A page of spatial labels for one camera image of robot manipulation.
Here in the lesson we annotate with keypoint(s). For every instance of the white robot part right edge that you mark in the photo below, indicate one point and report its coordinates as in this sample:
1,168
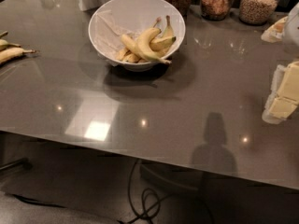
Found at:
290,36

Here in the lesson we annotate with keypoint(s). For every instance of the yellow banana behind front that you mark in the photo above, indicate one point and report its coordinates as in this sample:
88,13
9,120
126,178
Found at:
129,43

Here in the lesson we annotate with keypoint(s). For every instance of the right yellow banana in bowl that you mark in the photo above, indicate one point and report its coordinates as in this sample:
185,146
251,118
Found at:
162,43

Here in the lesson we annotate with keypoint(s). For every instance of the lower banana on table left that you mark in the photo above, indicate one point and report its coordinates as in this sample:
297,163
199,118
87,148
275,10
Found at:
13,53

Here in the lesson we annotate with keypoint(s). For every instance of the small bananas at bowl bottom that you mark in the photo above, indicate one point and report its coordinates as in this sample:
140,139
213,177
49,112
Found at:
125,55

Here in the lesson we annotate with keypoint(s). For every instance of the pastry in plastic wrap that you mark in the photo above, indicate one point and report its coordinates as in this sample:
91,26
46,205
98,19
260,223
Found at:
274,33

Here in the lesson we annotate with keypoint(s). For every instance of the upright back yellow banana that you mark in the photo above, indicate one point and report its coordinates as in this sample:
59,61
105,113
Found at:
168,31

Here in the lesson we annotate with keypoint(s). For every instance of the white bowl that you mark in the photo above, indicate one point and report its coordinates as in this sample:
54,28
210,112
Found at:
137,16

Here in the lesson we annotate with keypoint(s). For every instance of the upper banana on table left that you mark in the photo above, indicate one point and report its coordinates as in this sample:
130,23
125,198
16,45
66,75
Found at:
4,44

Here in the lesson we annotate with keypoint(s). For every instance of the glass jar of cereal far-right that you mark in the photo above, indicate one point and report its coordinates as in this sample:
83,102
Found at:
256,12

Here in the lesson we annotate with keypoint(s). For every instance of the front curved yellow banana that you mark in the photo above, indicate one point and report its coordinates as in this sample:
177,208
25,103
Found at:
143,46

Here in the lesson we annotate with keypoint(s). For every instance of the glass jar with metal lid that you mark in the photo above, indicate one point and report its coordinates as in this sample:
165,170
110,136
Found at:
215,10

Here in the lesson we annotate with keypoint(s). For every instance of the white paper napkin in bowl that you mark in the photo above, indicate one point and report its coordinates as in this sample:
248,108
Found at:
108,34

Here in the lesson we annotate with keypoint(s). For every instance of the banana on table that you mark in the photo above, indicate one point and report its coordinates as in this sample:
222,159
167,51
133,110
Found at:
4,44
13,53

